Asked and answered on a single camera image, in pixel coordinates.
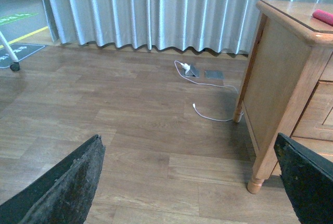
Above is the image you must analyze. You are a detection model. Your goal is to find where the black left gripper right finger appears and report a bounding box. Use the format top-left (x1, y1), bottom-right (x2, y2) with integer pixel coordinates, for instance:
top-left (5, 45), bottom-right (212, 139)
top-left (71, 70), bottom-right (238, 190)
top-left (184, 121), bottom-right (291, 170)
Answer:
top-left (274, 133), bottom-right (332, 223)

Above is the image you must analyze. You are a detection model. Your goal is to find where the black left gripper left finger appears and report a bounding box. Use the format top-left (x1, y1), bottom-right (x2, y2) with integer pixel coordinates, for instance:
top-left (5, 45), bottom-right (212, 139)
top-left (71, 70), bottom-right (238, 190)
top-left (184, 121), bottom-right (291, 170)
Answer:
top-left (1, 135), bottom-right (106, 223)

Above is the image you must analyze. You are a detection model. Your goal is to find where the pink marker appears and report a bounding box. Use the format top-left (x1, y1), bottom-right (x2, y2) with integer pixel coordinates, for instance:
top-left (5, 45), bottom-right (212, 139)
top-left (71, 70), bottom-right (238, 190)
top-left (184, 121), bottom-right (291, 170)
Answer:
top-left (312, 9), bottom-right (333, 26)

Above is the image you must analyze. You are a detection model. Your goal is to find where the wooden desk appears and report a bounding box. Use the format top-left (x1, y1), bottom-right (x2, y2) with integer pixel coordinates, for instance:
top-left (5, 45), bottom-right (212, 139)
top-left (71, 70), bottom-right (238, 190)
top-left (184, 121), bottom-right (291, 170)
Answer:
top-left (233, 0), bottom-right (332, 194)

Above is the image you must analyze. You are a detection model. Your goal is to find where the closed floor socket cover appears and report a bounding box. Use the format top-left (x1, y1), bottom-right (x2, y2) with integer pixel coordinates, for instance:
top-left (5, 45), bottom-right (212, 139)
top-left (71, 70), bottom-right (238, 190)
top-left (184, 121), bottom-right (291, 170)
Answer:
top-left (204, 70), bottom-right (224, 80)

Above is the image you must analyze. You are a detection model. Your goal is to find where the white cart leg with caster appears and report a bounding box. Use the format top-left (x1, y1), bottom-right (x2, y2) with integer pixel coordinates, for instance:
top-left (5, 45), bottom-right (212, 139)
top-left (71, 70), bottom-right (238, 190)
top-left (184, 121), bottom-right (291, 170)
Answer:
top-left (0, 31), bottom-right (20, 72)

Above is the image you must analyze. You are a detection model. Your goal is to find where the dark floor sign mat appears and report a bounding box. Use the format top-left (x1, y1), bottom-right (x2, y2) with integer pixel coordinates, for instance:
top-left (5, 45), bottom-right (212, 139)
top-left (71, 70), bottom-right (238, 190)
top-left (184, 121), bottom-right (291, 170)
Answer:
top-left (1, 43), bottom-right (46, 69)

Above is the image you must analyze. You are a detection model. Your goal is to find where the open floor socket box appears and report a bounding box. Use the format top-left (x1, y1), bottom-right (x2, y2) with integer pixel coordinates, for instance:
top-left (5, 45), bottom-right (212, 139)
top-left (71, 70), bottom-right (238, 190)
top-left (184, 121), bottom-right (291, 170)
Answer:
top-left (183, 64), bottom-right (200, 78)

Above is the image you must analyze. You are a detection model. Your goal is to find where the white charger plug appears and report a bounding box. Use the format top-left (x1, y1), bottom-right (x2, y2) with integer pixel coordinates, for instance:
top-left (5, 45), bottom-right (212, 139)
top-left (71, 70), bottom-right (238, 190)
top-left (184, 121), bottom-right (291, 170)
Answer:
top-left (181, 63), bottom-right (190, 70)

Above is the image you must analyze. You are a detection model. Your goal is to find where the grey curtain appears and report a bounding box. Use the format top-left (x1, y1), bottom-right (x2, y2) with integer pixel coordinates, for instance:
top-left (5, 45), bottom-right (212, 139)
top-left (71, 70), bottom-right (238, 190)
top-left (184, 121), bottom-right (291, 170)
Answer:
top-left (43, 0), bottom-right (332, 54)

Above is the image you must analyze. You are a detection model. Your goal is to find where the white charger cable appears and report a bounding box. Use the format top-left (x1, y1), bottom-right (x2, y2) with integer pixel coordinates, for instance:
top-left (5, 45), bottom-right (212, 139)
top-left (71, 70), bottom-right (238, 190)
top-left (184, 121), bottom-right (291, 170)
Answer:
top-left (174, 60), bottom-right (244, 122)

